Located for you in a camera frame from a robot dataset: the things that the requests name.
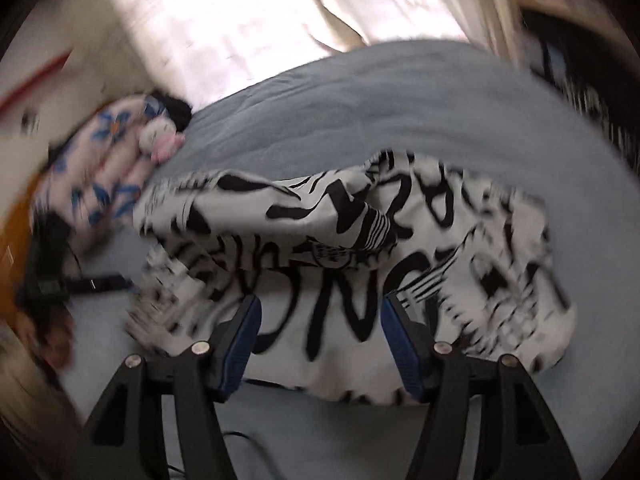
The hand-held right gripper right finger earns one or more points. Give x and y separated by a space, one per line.
404 350

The black and white graffiti jacket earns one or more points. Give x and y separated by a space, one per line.
350 240

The black fluffy plush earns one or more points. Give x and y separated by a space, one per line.
172 105

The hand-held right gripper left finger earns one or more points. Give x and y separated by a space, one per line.
239 345

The black knitted cloth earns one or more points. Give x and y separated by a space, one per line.
575 60

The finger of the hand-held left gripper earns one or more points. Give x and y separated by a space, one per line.
102 284

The white sheer curtain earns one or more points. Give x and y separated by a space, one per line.
250 20

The black and white patterned cloth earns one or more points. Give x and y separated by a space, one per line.
600 110

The person's left hand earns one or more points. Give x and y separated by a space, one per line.
52 335

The pink floral blanket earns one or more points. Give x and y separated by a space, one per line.
95 170

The white cat plush toy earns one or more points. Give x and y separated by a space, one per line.
157 137

